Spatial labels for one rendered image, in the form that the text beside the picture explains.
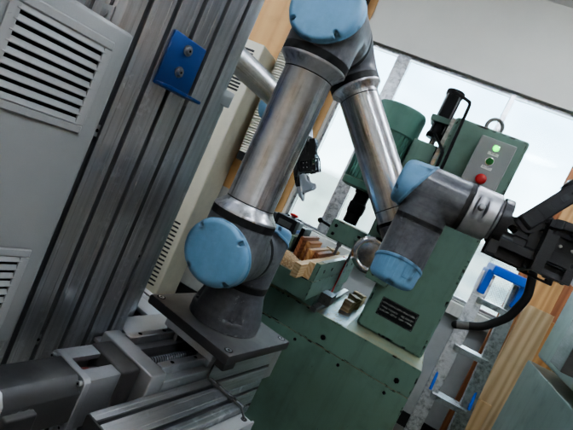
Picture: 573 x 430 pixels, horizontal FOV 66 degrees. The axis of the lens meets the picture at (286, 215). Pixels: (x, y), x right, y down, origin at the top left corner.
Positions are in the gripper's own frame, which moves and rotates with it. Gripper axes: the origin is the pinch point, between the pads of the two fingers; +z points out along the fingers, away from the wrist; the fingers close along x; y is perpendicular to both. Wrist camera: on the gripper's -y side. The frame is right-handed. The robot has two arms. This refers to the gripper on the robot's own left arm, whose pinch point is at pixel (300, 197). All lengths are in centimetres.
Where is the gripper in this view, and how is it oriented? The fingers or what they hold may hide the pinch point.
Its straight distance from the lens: 153.3
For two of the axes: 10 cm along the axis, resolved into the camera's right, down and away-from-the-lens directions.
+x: 3.4, 0.4, 9.4
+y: 9.4, -0.9, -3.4
